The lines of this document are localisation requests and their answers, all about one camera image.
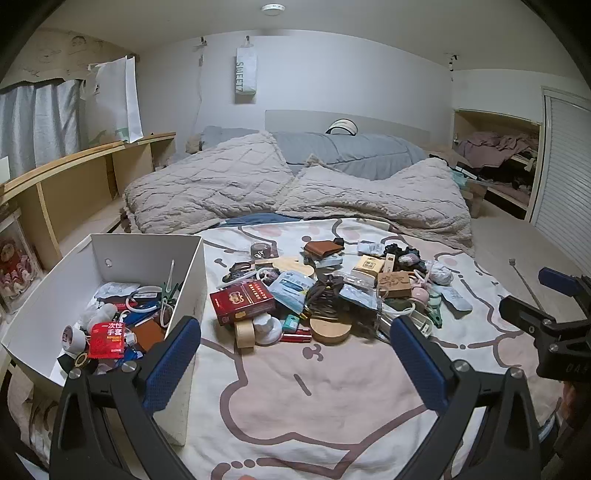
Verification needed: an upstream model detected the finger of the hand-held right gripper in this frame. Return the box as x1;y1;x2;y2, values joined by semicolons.
538;266;591;308
499;294;563;345

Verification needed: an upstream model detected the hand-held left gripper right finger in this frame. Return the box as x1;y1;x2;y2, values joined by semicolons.
390;315;544;480

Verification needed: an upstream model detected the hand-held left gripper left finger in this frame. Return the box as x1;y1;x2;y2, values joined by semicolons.
48;315;204;480

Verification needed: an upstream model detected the round wooden lid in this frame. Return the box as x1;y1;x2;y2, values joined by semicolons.
310;314;352;344

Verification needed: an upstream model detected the white storage box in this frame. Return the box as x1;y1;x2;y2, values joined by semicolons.
1;233;208;446

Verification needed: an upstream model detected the metal back scratcher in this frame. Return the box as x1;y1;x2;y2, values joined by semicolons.
508;258;548;315

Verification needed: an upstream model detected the brown leather pouch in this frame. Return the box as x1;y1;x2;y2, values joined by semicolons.
134;318;167;352

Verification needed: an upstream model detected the red glove packet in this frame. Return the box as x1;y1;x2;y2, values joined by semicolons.
88;322;126;359

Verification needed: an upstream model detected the light blue packet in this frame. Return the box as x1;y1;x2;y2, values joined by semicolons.
438;286;473;311

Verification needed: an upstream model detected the beige tape roll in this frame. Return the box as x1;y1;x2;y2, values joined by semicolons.
234;318;260;354

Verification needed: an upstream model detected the printed blanket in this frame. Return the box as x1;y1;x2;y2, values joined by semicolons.
9;217;561;480

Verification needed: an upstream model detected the clear plastic gloves bag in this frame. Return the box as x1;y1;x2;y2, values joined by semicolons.
81;302;118;333

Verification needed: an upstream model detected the engraved wooden box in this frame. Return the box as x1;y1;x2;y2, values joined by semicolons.
378;271;411;299

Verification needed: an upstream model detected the black round badge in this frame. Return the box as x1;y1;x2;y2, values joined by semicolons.
69;353;100;379

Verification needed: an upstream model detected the grey wipe packet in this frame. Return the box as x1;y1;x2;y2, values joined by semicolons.
95;282;139;301

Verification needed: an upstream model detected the grey blue packet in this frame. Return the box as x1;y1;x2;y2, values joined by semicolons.
339;284;380;311

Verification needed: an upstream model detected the red printed box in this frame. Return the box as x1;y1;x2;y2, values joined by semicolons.
210;279;276;326

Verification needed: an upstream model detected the clear tape roll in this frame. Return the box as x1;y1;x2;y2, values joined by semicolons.
62;325;88;356

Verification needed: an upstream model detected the white round jar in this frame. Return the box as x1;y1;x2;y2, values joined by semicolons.
253;315;282;346

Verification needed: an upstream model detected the white louvered door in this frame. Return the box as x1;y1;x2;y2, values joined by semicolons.
529;88;591;259

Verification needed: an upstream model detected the dark clothes pile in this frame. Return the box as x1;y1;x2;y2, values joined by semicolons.
501;154;536;192

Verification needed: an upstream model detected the black hair claw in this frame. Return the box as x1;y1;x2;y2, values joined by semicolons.
223;261;256;283

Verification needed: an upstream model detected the black knit scrunchie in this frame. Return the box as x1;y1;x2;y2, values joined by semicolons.
381;240;422;273

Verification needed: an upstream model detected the yellow box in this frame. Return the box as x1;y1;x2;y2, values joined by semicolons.
353;255;386;276

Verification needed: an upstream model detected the blue mask packet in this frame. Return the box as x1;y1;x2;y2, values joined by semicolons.
268;271;315;311

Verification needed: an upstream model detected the pink clothes pile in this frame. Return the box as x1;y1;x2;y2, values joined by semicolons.
457;131;539;167

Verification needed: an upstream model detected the brown leather wallet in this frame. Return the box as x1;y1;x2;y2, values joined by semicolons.
304;240;345;259

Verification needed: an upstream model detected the beige oval card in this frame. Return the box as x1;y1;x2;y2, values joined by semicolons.
272;256;315;278

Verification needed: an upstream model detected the blue cloth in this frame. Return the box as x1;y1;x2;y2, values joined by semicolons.
222;212;296;227

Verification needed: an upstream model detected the wooden closet alcove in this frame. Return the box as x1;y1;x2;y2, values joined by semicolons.
452;108;543;220

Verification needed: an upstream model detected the beige fluffy blanket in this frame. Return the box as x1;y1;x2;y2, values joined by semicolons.
124;131;474;257

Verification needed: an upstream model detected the red doll display case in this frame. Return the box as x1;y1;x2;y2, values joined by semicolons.
0;208;42;315

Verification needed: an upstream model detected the wooden shelf unit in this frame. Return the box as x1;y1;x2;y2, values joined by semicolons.
0;131;177;273

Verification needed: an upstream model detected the grey duvet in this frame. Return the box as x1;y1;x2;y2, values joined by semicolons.
270;131;428;181

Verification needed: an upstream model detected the grey pillow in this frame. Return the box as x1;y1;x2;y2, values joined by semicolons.
198;126;259;151

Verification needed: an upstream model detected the grey curtain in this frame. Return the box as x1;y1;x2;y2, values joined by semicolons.
0;78;84;178

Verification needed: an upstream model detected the white tote bag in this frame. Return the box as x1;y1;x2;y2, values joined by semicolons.
88;56;144;144

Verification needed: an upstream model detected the white headboard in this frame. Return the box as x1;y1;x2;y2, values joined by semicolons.
264;109;432;148

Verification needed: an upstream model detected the hanging paper bag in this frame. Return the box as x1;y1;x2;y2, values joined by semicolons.
235;46;257;104

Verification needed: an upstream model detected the black cord bundle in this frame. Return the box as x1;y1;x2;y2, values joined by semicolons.
305;274;356;319

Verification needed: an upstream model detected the white hanging cable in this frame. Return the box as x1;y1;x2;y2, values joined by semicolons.
198;44;206;125

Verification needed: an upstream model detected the doodled wall sheet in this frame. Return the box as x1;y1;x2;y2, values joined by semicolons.
9;28;139;84

